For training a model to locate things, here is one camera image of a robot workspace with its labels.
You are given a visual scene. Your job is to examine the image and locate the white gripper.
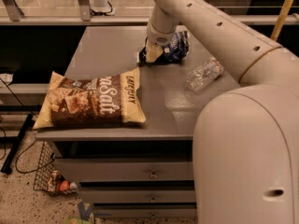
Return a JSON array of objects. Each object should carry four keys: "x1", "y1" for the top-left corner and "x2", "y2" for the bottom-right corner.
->
[{"x1": 146, "y1": 22, "x2": 176, "y2": 63}]

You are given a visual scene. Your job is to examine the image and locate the blue chip bag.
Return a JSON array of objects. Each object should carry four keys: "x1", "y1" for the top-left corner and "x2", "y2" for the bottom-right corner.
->
[{"x1": 136, "y1": 31, "x2": 190, "y2": 66}]

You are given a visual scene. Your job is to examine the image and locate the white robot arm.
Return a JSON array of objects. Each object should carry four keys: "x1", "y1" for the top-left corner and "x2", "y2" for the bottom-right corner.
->
[{"x1": 148, "y1": 0, "x2": 299, "y2": 224}]

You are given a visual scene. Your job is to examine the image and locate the brown chip bag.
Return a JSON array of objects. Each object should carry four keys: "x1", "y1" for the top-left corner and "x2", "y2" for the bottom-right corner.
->
[{"x1": 34, "y1": 67, "x2": 146, "y2": 130}]

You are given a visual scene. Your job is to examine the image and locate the clear plastic water bottle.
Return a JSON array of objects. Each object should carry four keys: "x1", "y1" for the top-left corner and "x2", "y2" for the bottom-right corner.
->
[{"x1": 186, "y1": 57, "x2": 224, "y2": 92}]

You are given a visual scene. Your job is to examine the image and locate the grey drawer cabinet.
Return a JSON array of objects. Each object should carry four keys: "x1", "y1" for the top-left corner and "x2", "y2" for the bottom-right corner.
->
[{"x1": 35, "y1": 26, "x2": 237, "y2": 218}]

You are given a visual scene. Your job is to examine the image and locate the top grey drawer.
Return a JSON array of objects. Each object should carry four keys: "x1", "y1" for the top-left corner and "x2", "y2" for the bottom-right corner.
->
[{"x1": 54, "y1": 158, "x2": 193, "y2": 182}]

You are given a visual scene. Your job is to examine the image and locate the grey drawer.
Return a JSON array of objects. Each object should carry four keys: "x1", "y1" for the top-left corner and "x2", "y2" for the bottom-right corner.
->
[
  {"x1": 93, "y1": 203, "x2": 197, "y2": 218},
  {"x1": 78, "y1": 187, "x2": 195, "y2": 204},
  {"x1": 54, "y1": 158, "x2": 193, "y2": 182}
]

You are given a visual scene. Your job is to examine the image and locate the middle grey drawer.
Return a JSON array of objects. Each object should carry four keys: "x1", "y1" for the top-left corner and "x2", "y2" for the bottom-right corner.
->
[{"x1": 78, "y1": 187, "x2": 195, "y2": 204}]

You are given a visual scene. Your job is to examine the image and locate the snack items in basket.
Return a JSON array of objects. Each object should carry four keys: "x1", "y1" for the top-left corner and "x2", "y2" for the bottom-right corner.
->
[{"x1": 47, "y1": 170, "x2": 77, "y2": 194}]

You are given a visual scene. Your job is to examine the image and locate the bottom grey drawer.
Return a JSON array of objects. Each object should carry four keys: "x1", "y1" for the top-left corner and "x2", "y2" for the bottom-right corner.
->
[{"x1": 93, "y1": 203, "x2": 197, "y2": 218}]

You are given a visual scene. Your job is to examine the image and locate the green item on floor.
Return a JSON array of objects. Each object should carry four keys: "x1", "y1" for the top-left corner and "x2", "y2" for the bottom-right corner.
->
[{"x1": 65, "y1": 217, "x2": 92, "y2": 224}]

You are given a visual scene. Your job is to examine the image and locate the black metal stand leg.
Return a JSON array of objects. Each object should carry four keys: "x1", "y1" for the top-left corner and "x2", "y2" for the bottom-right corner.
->
[{"x1": 1, "y1": 114, "x2": 33, "y2": 175}]

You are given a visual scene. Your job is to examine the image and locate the metal railing frame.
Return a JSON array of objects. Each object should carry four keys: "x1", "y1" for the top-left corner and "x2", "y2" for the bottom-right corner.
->
[{"x1": 0, "y1": 0, "x2": 154, "y2": 25}]

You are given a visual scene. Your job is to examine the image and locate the black wire basket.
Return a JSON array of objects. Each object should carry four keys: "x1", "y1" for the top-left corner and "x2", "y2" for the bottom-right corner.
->
[{"x1": 34, "y1": 143, "x2": 68, "y2": 196}]

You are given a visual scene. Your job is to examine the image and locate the black floor cable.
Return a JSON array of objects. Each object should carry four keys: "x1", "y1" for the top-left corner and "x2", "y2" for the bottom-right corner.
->
[{"x1": 0, "y1": 77, "x2": 57, "y2": 175}]

